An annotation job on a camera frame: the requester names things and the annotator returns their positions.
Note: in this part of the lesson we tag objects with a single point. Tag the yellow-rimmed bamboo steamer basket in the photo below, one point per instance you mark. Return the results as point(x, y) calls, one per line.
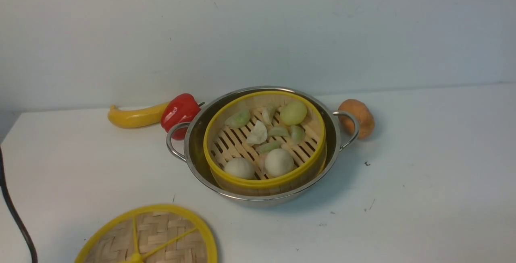
point(222, 143)

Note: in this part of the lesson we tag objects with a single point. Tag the yellow-rimmed woven steamer lid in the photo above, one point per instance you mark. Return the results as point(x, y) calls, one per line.
point(160, 233)

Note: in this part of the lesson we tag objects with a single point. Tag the white dumpling back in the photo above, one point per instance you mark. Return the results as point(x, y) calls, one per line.
point(268, 114)

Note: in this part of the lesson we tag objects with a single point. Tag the green dumpling back left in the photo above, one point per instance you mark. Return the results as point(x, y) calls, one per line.
point(239, 119)

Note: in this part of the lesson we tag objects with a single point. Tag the green dumpling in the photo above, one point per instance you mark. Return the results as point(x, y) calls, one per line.
point(239, 119)
point(278, 131)
point(269, 146)
point(297, 134)

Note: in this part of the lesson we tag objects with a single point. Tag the green dumpling centre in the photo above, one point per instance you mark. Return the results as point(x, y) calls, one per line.
point(278, 131)

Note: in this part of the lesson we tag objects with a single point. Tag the green dumpling front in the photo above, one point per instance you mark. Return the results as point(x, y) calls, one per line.
point(269, 146)

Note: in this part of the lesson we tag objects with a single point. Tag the yellow-green round bun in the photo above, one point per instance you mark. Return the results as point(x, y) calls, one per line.
point(293, 113)

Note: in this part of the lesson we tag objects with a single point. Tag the pink dumpling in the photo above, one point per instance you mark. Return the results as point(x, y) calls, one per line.
point(261, 161)

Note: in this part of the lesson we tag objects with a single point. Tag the green dumpling right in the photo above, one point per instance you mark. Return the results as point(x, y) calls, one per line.
point(297, 134)

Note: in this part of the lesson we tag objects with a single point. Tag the white round bun right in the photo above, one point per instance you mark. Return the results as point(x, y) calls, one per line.
point(278, 162)

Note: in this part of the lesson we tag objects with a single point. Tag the white round bun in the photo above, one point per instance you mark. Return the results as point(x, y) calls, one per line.
point(240, 167)
point(278, 162)

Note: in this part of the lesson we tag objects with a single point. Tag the white round bun left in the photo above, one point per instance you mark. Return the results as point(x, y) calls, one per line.
point(240, 167)

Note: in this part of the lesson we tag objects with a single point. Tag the red toy bell pepper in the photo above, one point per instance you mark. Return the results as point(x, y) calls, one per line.
point(181, 109)

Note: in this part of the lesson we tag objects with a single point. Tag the yellow toy banana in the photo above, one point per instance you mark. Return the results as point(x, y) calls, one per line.
point(129, 119)

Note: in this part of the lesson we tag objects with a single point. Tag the orange-brown toy potato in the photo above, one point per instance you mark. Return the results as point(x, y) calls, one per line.
point(362, 114)

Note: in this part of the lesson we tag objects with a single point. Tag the stainless steel two-handled pot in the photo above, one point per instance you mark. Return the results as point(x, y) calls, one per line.
point(185, 141)

